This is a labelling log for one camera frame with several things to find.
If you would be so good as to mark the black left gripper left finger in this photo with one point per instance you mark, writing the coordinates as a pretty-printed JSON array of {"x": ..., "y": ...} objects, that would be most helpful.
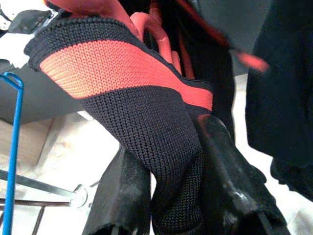
[{"x": 124, "y": 195}]

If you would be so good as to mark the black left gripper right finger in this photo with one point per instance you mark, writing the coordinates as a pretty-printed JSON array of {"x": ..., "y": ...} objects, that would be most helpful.
[{"x": 227, "y": 183}]

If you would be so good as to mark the red plastic hanger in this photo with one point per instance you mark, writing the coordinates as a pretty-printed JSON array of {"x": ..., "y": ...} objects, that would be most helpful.
[{"x": 161, "y": 34}]

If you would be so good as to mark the silver metal clothes rack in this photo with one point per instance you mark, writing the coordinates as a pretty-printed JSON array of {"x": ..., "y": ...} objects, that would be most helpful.
[{"x": 36, "y": 183}]

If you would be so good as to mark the black printed t-shirt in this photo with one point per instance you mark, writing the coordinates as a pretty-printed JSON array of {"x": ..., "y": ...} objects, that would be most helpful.
[{"x": 281, "y": 98}]

